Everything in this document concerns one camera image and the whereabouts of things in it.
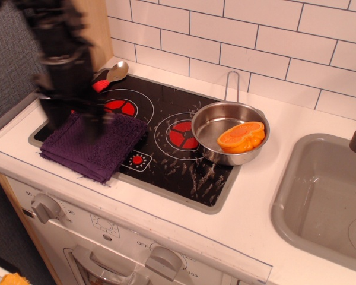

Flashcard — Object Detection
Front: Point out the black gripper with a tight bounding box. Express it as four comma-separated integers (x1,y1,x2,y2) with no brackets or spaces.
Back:
34,58,116,144

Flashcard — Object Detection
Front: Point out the purple towel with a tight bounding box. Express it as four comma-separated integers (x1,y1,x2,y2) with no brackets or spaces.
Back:
40,113,147,183

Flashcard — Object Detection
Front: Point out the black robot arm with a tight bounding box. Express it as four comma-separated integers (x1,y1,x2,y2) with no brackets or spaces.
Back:
0,1,104,140

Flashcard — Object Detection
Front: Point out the grey left timer knob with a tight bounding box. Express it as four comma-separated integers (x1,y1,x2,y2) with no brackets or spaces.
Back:
31,194,61,224

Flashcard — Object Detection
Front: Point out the black toy stovetop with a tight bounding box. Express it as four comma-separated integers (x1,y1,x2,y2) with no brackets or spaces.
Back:
100,75,239,214

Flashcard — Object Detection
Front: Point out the stainless steel pan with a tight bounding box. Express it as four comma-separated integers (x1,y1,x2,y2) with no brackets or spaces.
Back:
191,71,271,166

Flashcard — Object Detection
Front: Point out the grey oven temperature knob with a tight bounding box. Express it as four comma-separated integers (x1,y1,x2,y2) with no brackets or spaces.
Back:
145,246,183,281

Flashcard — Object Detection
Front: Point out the orange toy pepper half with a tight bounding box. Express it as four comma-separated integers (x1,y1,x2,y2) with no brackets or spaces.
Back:
217,121,265,154

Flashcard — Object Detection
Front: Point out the orange object bottom left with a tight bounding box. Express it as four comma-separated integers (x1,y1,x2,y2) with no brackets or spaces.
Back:
0,273,30,285

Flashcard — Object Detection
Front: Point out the grey toy sink basin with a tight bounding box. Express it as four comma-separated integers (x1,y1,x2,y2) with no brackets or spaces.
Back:
271,134,356,271

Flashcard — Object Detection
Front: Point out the red handled metal spoon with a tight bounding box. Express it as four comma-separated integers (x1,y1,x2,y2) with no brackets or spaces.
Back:
92,61,129,93

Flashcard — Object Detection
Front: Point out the wooden side post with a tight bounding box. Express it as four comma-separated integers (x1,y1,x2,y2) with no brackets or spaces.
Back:
72,0,113,71

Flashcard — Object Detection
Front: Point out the grey oven door handle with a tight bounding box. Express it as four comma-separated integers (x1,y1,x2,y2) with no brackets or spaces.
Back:
71,245,150,284

